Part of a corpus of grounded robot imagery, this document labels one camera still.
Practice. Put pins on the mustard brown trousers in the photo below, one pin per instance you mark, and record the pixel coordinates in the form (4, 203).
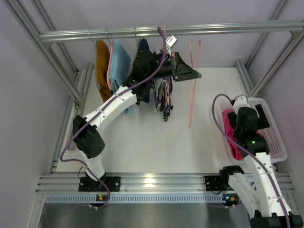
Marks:
(102, 62)

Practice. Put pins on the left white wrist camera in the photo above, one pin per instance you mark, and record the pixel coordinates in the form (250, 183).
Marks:
(170, 42)

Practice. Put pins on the silver wire hanger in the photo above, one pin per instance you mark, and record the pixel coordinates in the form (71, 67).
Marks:
(90, 37)

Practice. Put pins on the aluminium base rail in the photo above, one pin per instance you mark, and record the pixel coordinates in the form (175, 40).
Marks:
(130, 182)

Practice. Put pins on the white plastic basket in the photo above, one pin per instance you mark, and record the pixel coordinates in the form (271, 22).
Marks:
(271, 134)

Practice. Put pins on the light blue trousers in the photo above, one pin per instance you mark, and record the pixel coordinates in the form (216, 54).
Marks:
(120, 65)

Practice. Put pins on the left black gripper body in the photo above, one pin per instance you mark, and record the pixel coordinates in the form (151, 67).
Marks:
(175, 67)

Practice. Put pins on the slotted cable duct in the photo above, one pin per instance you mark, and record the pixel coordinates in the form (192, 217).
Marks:
(136, 198)

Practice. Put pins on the dark blue jeans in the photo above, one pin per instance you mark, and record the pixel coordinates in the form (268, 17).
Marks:
(142, 46)

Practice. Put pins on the purple camouflage trousers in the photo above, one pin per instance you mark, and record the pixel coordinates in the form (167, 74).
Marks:
(162, 91)

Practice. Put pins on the left aluminium frame post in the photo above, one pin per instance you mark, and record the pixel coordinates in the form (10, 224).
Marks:
(23, 17)

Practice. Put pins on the right aluminium frame post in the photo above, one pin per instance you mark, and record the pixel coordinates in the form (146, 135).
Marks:
(273, 49)

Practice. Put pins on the aluminium frame post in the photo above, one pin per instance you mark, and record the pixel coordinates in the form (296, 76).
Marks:
(273, 49)
(23, 17)

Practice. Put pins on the grey hanger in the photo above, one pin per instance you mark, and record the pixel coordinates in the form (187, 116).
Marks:
(137, 40)

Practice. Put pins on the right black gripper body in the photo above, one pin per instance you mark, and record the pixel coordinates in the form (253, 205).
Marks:
(262, 116)

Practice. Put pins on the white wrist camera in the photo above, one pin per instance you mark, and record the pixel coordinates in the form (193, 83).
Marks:
(170, 42)
(240, 101)

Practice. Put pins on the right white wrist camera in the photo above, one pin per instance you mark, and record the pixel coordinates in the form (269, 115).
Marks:
(240, 101)

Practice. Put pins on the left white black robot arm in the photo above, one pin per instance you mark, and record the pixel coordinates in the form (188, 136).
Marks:
(147, 69)

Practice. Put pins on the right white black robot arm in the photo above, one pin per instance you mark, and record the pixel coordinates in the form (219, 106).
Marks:
(265, 204)

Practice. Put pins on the pink trousers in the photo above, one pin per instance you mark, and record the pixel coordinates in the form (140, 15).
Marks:
(231, 137)

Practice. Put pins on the pink wire hanger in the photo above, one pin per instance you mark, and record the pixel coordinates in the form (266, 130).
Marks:
(194, 62)
(167, 86)

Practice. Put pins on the aluminium hanging rail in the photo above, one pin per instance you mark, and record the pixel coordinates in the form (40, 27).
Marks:
(202, 29)

